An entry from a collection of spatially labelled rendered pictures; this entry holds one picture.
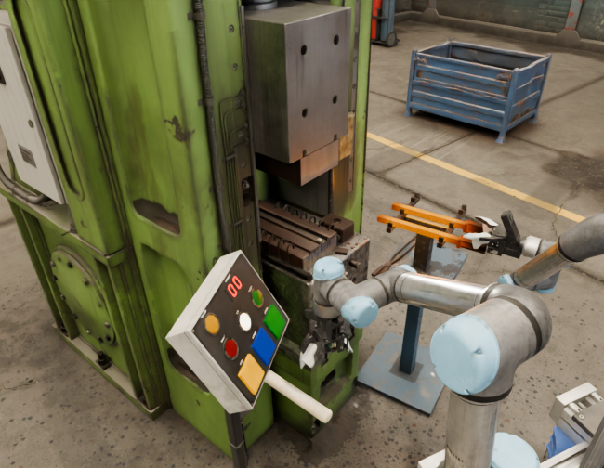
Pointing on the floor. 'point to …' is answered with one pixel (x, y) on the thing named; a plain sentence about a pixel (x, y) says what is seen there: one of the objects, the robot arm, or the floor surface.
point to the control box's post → (236, 439)
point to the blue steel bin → (478, 84)
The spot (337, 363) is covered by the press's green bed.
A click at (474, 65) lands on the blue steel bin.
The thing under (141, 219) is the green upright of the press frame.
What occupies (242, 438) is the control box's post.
